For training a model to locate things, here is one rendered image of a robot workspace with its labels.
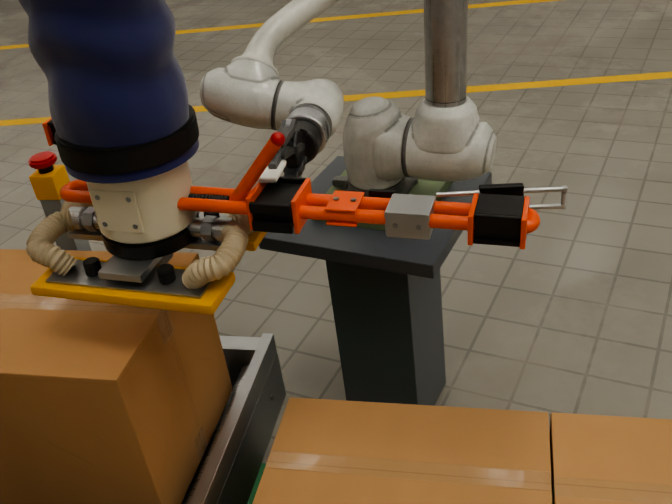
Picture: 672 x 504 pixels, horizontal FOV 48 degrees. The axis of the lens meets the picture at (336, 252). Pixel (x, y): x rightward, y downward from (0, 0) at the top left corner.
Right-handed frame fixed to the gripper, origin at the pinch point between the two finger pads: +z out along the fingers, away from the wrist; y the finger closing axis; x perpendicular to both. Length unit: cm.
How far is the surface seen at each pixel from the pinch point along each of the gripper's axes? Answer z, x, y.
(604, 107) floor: -311, -89, 122
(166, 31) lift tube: 3.2, 11.2, -28.6
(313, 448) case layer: -2, 3, 66
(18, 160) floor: -259, 253, 122
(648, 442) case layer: -10, -67, 66
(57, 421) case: 21, 43, 37
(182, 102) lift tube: 3.0, 11.4, -17.4
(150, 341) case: 8.1, 26.9, 27.7
